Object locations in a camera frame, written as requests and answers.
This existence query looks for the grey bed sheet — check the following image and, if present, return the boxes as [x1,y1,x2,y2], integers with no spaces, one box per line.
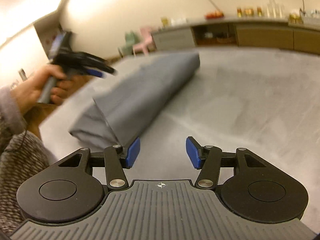
[38,47,320,228]

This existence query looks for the green plastic chair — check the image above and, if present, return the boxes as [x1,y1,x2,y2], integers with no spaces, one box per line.
[118,30,140,58]

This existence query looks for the person's left hand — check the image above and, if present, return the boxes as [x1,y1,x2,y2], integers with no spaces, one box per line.
[10,64,75,116]

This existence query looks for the grey knit sleeve forearm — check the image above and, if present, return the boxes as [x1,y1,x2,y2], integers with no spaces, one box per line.
[1,87,48,235]

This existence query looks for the long grey tv sideboard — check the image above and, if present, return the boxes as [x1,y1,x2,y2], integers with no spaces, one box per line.
[152,17,319,55]

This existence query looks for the clear glass cups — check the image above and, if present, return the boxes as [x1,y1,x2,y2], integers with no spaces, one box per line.
[265,0,285,18]

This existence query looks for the grey garment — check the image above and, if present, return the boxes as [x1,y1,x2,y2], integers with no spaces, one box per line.
[69,51,200,149]

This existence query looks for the pink plastic chair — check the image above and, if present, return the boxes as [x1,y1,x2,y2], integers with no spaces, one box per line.
[132,26,155,56]

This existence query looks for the red fruit plate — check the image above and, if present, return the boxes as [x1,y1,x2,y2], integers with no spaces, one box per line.
[204,10,224,20]

